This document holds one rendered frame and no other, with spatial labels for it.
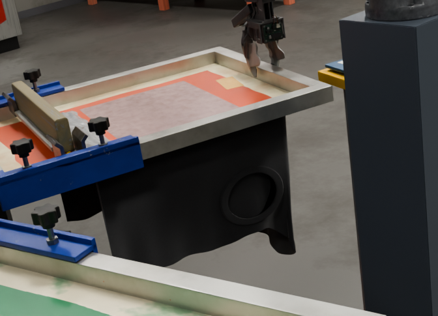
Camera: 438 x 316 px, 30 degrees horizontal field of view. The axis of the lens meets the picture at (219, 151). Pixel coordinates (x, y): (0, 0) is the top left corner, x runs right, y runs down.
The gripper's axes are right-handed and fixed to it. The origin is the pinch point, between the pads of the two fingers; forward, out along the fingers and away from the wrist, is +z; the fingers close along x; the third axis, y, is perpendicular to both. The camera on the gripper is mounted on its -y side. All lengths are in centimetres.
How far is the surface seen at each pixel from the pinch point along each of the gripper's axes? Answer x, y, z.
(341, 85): 12.6, 16.5, 4.3
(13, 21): 46, -568, 71
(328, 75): 12.6, 10.9, 3.0
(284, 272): 28, -58, 98
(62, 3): 136, -738, 93
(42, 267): -77, 64, 1
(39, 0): 110, -732, 83
